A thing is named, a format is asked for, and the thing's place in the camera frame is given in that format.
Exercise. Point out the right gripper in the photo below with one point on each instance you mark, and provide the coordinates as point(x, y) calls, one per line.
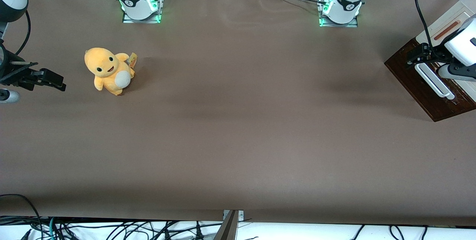
point(14, 75)

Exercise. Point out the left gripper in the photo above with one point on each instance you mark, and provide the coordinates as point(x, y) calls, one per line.
point(433, 52)

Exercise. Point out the yellow plush toy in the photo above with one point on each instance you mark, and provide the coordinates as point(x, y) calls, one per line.
point(108, 65)

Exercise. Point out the yellow plush toy tag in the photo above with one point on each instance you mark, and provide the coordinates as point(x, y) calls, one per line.
point(132, 60)

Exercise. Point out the brown table cover sheet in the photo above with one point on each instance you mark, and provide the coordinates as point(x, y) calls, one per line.
point(238, 121)

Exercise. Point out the dark metal bar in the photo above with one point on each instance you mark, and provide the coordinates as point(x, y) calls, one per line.
point(227, 230)

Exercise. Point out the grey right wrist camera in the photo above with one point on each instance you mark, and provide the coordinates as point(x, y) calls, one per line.
point(8, 96)

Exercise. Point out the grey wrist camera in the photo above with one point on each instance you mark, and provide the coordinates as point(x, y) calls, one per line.
point(8, 96)
point(457, 72)

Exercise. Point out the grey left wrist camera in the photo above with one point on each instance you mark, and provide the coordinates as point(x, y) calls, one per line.
point(457, 72)

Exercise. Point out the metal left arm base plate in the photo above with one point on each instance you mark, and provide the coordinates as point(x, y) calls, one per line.
point(349, 24)

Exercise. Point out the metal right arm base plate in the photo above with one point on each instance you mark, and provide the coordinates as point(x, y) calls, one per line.
point(128, 20)

